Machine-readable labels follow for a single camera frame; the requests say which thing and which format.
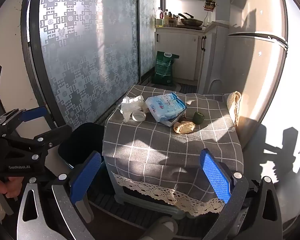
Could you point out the striped dark floor mat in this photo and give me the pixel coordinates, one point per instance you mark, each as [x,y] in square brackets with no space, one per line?
[188,87]

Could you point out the green pepper piece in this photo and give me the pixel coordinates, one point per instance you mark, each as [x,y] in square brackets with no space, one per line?
[198,118]

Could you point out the red hanging ornament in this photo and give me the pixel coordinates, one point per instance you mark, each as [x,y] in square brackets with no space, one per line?
[210,4]

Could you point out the frying pan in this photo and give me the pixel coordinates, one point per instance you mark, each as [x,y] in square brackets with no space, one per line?
[191,21]

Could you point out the grey checked tablecloth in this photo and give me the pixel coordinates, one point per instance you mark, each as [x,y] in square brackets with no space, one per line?
[152,142]

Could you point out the clear oil bottle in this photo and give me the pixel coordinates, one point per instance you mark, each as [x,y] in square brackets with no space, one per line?
[159,17]

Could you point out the person's white socked foot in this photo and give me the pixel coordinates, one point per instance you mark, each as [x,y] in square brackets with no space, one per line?
[168,226]

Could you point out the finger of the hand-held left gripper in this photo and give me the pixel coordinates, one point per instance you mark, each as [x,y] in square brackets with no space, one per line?
[33,113]
[55,136]

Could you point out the row of condiment bottles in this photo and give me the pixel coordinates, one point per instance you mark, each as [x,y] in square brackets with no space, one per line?
[170,20]

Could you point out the light blue plastic stool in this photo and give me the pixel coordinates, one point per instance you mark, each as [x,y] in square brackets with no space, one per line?
[118,195]

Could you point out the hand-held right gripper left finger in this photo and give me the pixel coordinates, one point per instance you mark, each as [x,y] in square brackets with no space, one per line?
[86,177]

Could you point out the green bag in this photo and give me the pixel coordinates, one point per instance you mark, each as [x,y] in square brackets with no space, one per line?
[163,67]

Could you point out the small white cap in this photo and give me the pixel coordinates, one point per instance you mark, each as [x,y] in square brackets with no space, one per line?
[232,129]

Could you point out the person's left hand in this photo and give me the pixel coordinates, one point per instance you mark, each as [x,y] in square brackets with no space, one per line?
[0,185]

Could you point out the grey slipper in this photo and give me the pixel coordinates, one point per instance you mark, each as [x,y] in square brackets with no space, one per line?
[155,230]

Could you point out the patterned frosted sliding door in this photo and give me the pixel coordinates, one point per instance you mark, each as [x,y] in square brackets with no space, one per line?
[85,55]

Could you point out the dark teal trash bin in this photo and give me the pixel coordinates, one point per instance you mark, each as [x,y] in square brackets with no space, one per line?
[82,140]

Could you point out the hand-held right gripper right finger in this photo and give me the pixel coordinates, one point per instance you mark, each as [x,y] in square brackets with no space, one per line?
[215,177]

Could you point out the blue wet wipes packet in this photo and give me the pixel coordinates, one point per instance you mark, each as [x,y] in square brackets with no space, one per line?
[165,107]

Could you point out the beige refrigerator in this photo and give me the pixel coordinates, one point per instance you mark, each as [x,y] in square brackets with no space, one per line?
[260,80]

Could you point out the brown bread piece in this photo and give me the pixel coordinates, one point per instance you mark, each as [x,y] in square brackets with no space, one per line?
[183,127]

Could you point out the white tissue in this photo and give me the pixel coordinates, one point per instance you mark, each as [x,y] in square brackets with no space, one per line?
[130,105]

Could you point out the white plastic lid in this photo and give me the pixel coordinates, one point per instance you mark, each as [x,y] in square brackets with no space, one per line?
[138,116]

